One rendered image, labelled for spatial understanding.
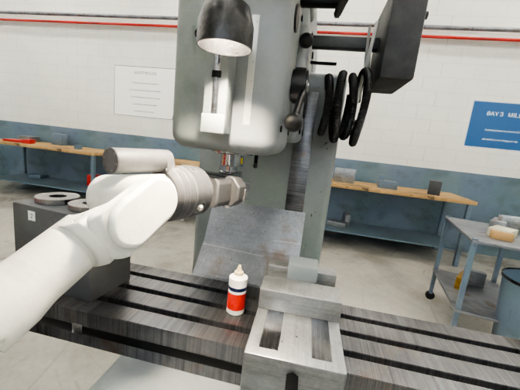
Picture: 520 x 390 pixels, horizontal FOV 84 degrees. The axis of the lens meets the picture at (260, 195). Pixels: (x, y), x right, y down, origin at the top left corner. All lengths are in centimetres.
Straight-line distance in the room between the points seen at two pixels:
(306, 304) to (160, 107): 515
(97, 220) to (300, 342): 35
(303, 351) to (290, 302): 10
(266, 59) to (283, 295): 41
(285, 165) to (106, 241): 69
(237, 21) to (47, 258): 33
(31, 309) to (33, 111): 689
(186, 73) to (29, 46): 684
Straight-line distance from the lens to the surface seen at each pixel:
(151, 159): 44
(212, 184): 51
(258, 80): 51
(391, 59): 82
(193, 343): 63
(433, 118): 508
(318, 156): 95
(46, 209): 77
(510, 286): 257
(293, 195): 96
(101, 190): 45
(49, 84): 695
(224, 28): 39
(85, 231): 37
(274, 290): 56
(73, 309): 74
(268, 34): 52
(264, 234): 96
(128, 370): 69
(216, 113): 48
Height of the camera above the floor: 134
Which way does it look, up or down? 11 degrees down
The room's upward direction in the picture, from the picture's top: 6 degrees clockwise
